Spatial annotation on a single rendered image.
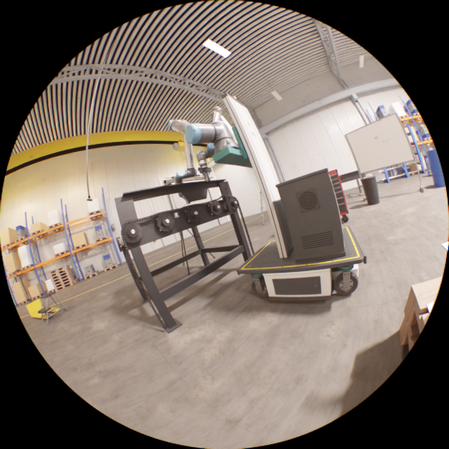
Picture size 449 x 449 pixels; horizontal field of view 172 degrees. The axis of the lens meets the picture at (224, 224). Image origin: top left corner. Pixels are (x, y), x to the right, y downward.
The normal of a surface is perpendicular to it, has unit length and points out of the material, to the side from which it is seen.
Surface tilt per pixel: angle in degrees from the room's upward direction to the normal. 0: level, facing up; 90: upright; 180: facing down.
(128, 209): 90
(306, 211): 90
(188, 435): 0
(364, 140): 90
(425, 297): 0
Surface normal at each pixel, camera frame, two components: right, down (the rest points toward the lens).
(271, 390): -0.31, -0.95
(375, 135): -0.89, 0.31
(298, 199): -0.60, 0.25
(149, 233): 0.68, -0.18
